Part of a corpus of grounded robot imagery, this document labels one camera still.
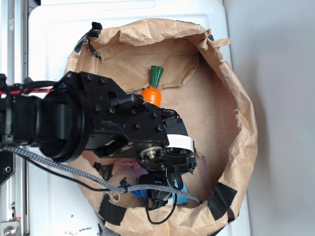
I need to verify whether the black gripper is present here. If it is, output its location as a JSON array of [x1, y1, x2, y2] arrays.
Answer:
[[93, 108, 197, 209]]

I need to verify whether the blue sponge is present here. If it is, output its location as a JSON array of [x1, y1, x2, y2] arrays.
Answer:
[[130, 181, 190, 205]]

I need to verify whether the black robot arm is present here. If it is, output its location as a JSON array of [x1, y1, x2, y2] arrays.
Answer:
[[0, 72, 196, 208]]

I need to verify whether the orange toy carrot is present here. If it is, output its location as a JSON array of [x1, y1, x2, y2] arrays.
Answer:
[[142, 65, 164, 107]]

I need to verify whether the brown paper bag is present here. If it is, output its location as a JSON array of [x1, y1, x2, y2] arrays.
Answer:
[[66, 19, 258, 236]]

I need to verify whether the black tape piece front left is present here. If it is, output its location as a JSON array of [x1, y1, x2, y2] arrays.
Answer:
[[98, 194, 127, 226]]

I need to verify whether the black tape piece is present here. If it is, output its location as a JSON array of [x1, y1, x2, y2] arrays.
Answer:
[[98, 194, 127, 226], [207, 183, 237, 223]]

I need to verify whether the black tape piece front right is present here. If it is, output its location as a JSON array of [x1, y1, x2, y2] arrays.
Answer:
[[207, 183, 237, 223]]

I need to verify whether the white plastic bin lid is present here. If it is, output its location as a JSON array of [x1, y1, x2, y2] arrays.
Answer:
[[28, 0, 238, 236]]

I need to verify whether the black tape piece right rim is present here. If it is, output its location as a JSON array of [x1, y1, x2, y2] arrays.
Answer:
[[74, 22, 103, 53]]

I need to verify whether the grey braided cable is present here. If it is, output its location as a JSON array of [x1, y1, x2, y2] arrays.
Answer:
[[4, 145, 203, 205]]

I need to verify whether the black thin cable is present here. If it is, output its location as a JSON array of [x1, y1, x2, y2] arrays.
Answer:
[[22, 154, 178, 225]]

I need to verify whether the aluminium frame rail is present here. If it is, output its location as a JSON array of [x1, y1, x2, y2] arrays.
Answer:
[[0, 0, 29, 236]]

